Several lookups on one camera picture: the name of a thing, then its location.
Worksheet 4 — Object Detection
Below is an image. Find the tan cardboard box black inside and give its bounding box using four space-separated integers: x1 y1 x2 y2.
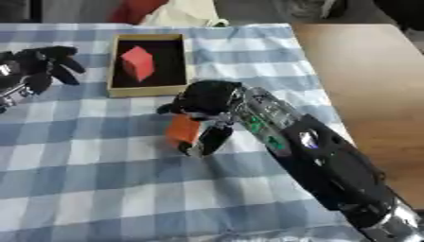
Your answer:
106 33 192 98

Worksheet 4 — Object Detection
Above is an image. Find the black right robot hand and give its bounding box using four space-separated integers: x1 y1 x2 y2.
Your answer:
155 79 247 158

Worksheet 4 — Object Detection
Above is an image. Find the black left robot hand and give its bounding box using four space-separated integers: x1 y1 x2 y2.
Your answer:
0 45 88 95

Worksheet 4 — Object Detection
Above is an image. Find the red bag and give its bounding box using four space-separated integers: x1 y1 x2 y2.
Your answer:
106 0 171 26

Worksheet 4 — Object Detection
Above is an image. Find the red block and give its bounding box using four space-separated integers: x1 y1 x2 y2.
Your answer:
119 45 158 83

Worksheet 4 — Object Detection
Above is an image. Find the white bag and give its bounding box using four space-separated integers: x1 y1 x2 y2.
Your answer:
137 0 231 28

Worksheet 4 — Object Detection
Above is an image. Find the orange block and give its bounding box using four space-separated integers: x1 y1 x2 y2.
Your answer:
164 113 204 147

